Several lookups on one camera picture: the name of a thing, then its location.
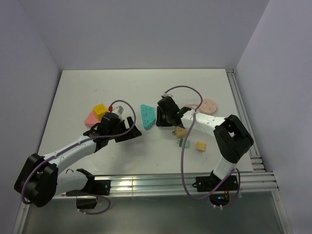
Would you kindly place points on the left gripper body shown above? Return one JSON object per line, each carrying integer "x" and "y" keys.
{"x": 120, "y": 128}

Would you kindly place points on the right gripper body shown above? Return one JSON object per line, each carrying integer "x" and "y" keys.
{"x": 167, "y": 116}

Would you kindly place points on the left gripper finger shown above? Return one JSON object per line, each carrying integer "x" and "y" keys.
{"x": 129, "y": 122}
{"x": 134, "y": 133}

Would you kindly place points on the teal triangular power strip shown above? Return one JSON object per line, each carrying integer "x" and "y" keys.
{"x": 148, "y": 116}

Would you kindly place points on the yellow cube power socket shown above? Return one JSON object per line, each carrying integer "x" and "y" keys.
{"x": 99, "y": 111}

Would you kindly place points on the pink triangular power strip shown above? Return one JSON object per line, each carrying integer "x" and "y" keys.
{"x": 91, "y": 120}

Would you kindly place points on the beige plug adapter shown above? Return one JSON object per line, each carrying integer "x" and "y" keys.
{"x": 179, "y": 132}

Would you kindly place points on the green plug adapter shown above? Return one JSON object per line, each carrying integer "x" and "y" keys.
{"x": 182, "y": 142}

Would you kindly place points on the pink round power strip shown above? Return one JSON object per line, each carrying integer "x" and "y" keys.
{"x": 208, "y": 106}

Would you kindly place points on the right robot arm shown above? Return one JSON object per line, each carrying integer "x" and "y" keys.
{"x": 232, "y": 138}

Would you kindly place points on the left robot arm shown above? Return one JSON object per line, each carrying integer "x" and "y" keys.
{"x": 40, "y": 178}

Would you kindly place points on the orange plug adapter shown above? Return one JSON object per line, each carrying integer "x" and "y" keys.
{"x": 200, "y": 147}

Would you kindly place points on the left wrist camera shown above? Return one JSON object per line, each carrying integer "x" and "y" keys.
{"x": 117, "y": 111}

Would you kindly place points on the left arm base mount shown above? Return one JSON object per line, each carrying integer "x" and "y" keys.
{"x": 94, "y": 187}

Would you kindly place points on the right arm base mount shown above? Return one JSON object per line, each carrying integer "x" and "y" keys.
{"x": 225, "y": 193}

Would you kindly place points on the aluminium right rail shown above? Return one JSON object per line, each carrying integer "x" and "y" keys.
{"x": 254, "y": 153}

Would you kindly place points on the aluminium rail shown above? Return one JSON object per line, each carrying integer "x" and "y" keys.
{"x": 254, "y": 153}
{"x": 172, "y": 184}

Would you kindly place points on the aluminium front rail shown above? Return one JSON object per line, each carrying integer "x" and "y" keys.
{"x": 172, "y": 184}

